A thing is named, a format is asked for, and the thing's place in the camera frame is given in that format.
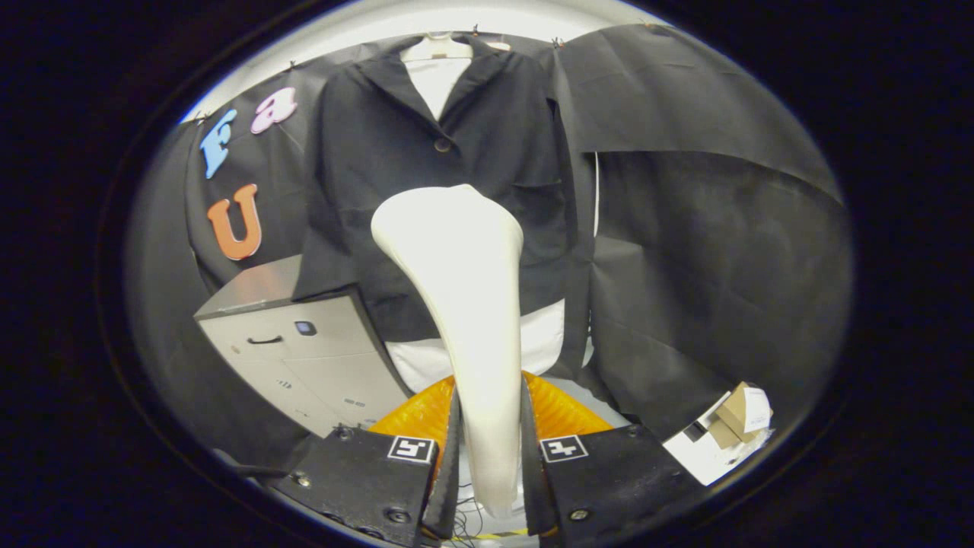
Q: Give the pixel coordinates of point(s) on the grey metal cabinet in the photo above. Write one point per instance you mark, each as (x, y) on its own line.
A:
(327, 365)

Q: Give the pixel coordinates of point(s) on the white paper sheet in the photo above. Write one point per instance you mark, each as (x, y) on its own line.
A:
(708, 460)

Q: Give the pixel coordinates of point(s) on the black backdrop cloth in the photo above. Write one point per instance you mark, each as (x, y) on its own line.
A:
(723, 266)

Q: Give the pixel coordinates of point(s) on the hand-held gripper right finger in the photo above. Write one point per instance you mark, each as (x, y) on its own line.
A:
(609, 472)

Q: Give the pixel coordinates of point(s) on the brown cardboard box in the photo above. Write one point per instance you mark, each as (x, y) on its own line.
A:
(732, 417)

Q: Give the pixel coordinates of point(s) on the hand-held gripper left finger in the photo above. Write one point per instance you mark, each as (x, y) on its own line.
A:
(365, 479)

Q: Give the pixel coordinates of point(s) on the white mannequin torso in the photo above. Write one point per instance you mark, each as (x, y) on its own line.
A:
(411, 365)

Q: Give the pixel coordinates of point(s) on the black blazer jacket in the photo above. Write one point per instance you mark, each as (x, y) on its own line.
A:
(380, 190)

